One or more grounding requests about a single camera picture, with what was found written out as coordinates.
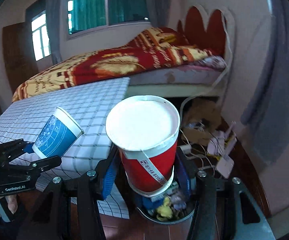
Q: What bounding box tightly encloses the blue and white paper cup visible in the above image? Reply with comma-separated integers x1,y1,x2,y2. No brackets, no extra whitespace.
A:
33,107,84,159

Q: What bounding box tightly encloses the red heart headboard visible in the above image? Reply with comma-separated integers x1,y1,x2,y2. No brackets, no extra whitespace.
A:
174,5,235,59

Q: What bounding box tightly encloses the white grid bed sheet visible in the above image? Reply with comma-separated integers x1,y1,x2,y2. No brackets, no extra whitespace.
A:
0,76,130,220

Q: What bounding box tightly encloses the black trash bucket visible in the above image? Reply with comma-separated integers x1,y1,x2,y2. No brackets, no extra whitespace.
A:
134,152,198,225

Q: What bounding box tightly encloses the green white milk carton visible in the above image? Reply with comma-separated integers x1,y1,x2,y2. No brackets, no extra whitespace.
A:
150,181,179,202

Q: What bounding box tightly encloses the blue cloth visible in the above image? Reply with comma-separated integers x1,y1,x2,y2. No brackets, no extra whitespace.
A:
134,194,160,210

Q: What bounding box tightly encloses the window with green curtain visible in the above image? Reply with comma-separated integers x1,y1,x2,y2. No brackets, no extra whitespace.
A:
67,0,149,35

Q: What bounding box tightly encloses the red yellow patterned blanket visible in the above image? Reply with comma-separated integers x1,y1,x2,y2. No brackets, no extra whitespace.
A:
12,27,215,102

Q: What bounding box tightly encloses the brown wooden door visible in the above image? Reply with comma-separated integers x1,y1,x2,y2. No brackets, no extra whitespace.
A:
2,22,39,92

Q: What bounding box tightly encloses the side window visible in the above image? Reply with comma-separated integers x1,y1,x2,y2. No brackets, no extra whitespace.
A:
31,11,51,61

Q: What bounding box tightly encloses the white router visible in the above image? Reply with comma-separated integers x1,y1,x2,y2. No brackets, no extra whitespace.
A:
207,121,237,179

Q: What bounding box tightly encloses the grey hanging cloth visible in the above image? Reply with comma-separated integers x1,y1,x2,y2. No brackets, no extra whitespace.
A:
241,0,289,165

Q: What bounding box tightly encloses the grey curtain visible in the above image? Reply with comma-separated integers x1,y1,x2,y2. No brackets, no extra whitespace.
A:
46,0,64,64

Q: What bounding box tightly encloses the red paper cup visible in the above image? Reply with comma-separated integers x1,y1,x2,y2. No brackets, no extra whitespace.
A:
105,95,180,198

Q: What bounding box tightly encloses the yellow cloth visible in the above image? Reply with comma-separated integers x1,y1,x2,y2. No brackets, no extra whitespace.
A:
156,197,173,222

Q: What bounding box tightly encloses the white power strip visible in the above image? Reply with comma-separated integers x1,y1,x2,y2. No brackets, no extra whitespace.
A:
179,144,197,160

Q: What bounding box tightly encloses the floral pillow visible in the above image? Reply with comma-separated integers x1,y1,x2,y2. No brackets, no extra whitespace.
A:
192,56,227,71

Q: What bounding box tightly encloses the cardboard box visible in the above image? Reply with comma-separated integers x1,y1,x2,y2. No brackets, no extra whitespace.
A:
181,98,222,146

